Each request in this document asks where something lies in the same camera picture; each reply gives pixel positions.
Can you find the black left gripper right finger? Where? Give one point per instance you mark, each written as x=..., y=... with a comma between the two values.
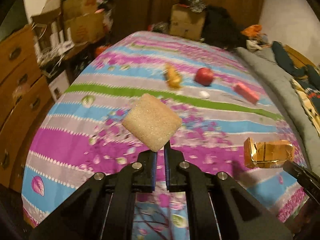
x=218, y=206

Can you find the small red box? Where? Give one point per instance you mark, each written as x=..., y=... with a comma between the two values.
x=246, y=93

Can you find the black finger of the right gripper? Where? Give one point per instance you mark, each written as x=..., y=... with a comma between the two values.
x=308, y=180

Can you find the wooden drawer cabinet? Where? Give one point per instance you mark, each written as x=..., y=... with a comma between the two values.
x=24, y=97

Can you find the gold foil wrapper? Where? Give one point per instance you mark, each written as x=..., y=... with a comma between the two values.
x=272, y=154

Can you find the wooden headboard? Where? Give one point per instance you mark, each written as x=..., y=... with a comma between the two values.
x=298, y=59

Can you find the black clothes pile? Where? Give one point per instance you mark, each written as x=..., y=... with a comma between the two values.
x=220, y=30

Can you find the orange cloth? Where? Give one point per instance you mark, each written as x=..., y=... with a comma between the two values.
x=252, y=31

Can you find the tan sponge block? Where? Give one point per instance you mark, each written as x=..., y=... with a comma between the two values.
x=152, y=122

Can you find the cardboard boxes with clutter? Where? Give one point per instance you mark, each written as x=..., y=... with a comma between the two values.
x=59, y=24

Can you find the yellow crumpled wrapper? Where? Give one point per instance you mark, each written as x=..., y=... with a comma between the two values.
x=172, y=77

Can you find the cardboard box by wardrobe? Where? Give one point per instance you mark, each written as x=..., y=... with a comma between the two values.
x=186, y=23

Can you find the floral purple bed sheet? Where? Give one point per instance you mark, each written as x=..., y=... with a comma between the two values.
x=83, y=134

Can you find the red apple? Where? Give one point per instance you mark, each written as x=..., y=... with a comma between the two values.
x=204, y=76

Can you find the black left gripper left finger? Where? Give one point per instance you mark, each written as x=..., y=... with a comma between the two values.
x=104, y=206

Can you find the grey quilt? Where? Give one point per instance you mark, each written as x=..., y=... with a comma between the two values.
x=278, y=86

